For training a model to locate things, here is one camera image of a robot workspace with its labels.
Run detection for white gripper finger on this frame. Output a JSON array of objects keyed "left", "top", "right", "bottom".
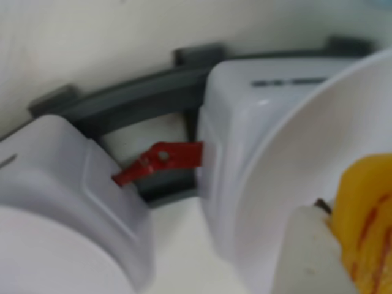
[{"left": 272, "top": 204, "right": 361, "bottom": 294}]

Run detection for yellow egg sushi toy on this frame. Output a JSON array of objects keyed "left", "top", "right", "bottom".
[{"left": 332, "top": 153, "right": 392, "bottom": 294}]

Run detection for white plate carrying egg sushi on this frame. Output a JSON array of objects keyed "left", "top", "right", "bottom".
[{"left": 235, "top": 48, "right": 392, "bottom": 294}]

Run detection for white wagon under egg plate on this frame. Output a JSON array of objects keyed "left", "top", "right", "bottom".
[{"left": 195, "top": 57, "right": 341, "bottom": 272}]

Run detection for red coupler egg shrimp wagons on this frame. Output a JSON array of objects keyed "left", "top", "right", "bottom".
[{"left": 111, "top": 140, "right": 205, "bottom": 187}]

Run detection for grey circular toy train track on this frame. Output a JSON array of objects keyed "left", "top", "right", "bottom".
[{"left": 27, "top": 35, "right": 380, "bottom": 209}]

